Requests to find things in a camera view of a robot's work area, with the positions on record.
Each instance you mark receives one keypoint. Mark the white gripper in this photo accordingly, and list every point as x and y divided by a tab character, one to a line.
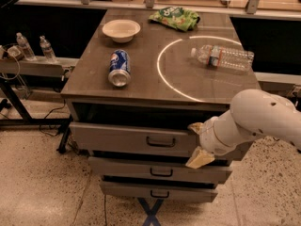
207	137

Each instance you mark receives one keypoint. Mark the grey top drawer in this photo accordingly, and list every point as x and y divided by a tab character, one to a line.
139	140

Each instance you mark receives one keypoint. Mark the grey drawer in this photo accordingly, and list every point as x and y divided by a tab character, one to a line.
158	170
159	192
139	140

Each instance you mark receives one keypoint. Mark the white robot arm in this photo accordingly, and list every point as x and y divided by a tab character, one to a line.
253	114

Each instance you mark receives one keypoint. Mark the grey bottom drawer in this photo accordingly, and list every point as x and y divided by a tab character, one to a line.
159	192

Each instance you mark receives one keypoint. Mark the grey drawer cabinet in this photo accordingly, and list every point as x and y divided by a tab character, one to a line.
168	88

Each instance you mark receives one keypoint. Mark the grey middle drawer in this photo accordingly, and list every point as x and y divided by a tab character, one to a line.
158	170

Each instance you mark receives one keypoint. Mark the clear plastic water bottle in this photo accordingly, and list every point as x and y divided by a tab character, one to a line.
223	57

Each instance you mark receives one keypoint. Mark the blue pepsi can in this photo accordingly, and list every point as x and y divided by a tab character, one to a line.
119	69

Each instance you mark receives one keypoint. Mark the green chip bag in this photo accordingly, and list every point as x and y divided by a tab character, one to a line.
178	18

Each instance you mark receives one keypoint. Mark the white bowl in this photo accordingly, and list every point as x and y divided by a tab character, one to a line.
121	31

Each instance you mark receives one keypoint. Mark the grey side bench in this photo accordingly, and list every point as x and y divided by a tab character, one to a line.
41	68

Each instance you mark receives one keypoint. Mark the small water bottle right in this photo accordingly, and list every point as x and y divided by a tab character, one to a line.
47	50

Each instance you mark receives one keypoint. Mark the small water bottle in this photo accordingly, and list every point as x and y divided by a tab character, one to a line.
25	47
47	50

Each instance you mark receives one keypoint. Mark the small water bottle left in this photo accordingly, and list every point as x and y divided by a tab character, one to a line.
25	47

